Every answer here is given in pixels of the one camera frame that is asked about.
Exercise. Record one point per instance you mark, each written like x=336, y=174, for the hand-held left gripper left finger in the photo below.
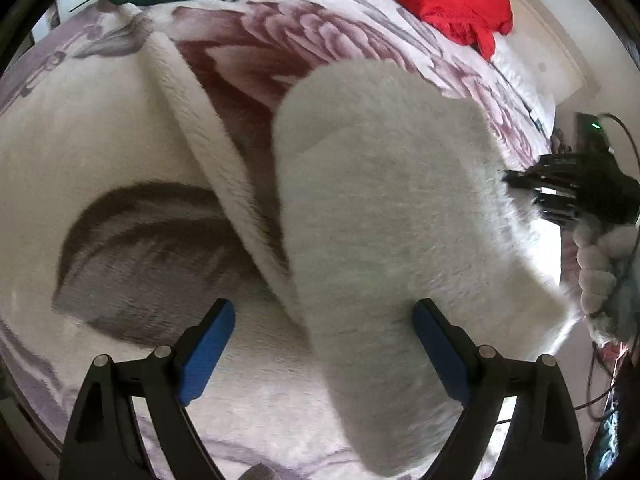
x=207, y=350

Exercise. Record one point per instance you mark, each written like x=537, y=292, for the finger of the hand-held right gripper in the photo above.
x=555, y=207
x=537, y=175

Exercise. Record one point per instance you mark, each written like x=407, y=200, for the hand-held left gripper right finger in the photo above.
x=442, y=350

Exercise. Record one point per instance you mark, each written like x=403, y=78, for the white fluffy fleece garment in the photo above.
x=380, y=200

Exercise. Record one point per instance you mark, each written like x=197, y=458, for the person's right hand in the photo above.
x=597, y=270

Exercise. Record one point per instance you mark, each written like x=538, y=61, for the white dotted bedsheet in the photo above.
x=525, y=80

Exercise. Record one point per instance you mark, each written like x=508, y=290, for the rose print plush blanket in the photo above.
x=100, y=125

